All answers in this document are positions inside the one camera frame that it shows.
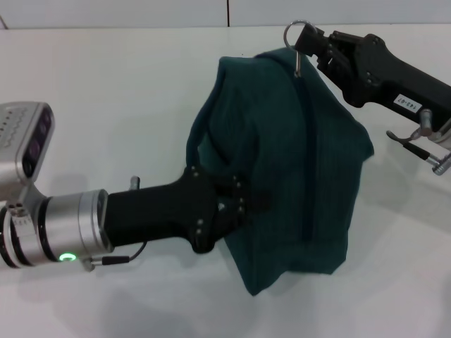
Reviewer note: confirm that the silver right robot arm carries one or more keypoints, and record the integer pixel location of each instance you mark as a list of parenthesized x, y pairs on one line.
[(446, 135)]

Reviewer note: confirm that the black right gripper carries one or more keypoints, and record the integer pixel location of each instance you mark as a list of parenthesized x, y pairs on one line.
[(380, 77)]

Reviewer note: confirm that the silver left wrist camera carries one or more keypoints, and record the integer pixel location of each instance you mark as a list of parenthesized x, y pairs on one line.
[(21, 141)]

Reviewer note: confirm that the dark teal insulated lunch bag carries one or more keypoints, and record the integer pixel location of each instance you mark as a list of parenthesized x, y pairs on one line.
[(282, 141)]

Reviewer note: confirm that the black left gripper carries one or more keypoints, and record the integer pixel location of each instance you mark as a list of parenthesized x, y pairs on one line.
[(158, 214)]

